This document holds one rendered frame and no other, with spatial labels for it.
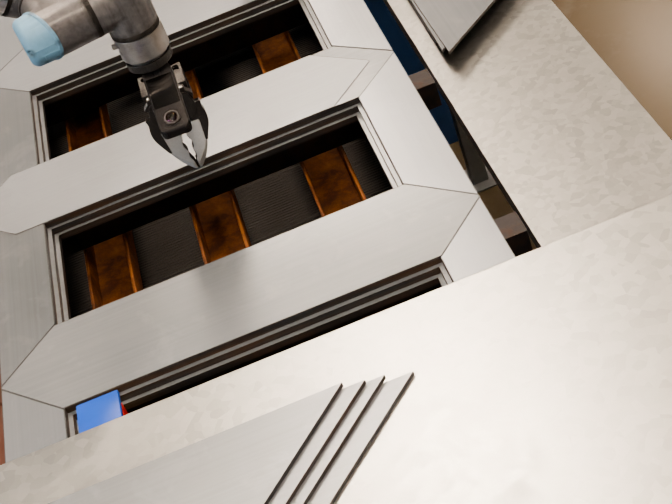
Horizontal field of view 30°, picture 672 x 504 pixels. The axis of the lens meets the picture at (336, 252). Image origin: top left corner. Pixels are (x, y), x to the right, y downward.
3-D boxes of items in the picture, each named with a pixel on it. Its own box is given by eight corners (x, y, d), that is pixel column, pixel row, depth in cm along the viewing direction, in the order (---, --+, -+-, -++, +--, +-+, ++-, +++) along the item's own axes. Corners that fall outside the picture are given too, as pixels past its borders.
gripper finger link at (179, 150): (194, 150, 202) (173, 105, 196) (200, 170, 197) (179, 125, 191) (176, 158, 202) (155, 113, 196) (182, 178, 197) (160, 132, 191)
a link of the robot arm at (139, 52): (163, 30, 180) (110, 51, 180) (175, 56, 183) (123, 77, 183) (156, 7, 186) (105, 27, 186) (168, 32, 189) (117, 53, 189)
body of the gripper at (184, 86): (194, 91, 197) (166, 27, 190) (203, 119, 191) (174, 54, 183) (149, 109, 197) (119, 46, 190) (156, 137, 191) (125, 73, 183)
